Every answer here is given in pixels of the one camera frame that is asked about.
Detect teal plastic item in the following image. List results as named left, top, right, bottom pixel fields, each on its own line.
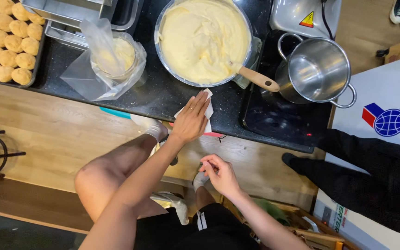
left=99, top=106, right=132, bottom=120

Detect white left sock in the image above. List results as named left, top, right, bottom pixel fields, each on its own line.
left=130, top=114, right=169, bottom=143

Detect white sock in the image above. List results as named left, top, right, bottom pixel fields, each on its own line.
left=192, top=169, right=210, bottom=192
left=130, top=114, right=169, bottom=143

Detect black slipper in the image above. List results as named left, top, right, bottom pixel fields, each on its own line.
left=158, top=133, right=179, bottom=166

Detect large metal mixing bowl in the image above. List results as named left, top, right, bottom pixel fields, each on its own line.
left=154, top=0, right=255, bottom=88

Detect pink plastic item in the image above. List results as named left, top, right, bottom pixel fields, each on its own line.
left=168, top=122, right=223, bottom=138

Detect dark baking tray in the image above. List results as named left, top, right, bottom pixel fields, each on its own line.
left=0, top=0, right=49, bottom=89

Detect person's left leg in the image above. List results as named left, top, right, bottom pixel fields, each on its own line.
left=74, top=133, right=169, bottom=223

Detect stainless steel pot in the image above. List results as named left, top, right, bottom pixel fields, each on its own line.
left=275, top=32, right=357, bottom=109

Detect black power cable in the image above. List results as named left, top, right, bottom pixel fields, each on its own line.
left=321, top=0, right=335, bottom=41

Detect person's right hand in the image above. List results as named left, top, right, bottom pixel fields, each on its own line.
left=199, top=154, right=243, bottom=201

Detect wooden crate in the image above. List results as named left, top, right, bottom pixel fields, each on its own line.
left=220, top=195, right=360, bottom=250

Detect white right sock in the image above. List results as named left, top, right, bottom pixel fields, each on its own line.
left=192, top=169, right=210, bottom=192

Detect batch of round dough buns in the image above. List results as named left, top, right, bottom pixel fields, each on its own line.
left=0, top=0, right=46, bottom=86

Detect person's right leg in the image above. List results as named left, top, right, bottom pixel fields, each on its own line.
left=194, top=186, right=217, bottom=211

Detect clear plastic piping bag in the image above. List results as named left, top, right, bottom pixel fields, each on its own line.
left=60, top=18, right=148, bottom=102

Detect white paper tissue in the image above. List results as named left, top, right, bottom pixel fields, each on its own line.
left=174, top=88, right=214, bottom=134

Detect person's black shorts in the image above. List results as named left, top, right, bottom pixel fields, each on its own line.
left=133, top=203, right=260, bottom=250

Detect wooden handled spatula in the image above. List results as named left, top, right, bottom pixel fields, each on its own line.
left=231, top=62, right=281, bottom=93

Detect stack of metal baking tins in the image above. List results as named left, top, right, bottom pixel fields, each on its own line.
left=21, top=0, right=140, bottom=51

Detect grey appliance with warning sticker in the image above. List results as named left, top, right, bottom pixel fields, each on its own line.
left=269, top=0, right=342, bottom=40

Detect white carton with globe print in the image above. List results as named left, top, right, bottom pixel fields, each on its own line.
left=312, top=52, right=400, bottom=250

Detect person's left hand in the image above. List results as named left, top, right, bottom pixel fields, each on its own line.
left=168, top=91, right=212, bottom=144

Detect pale yellow batter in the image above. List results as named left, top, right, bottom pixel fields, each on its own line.
left=158, top=0, right=251, bottom=85

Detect clear glass cup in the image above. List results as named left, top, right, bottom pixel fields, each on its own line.
left=92, top=31, right=148, bottom=88

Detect black induction cooktop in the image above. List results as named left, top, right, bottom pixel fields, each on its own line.
left=241, top=29, right=333, bottom=154

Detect white plastic bag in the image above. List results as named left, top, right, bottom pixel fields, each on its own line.
left=149, top=191, right=190, bottom=226

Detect pale cloth under bowl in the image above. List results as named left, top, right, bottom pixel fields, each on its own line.
left=232, top=36, right=263, bottom=90

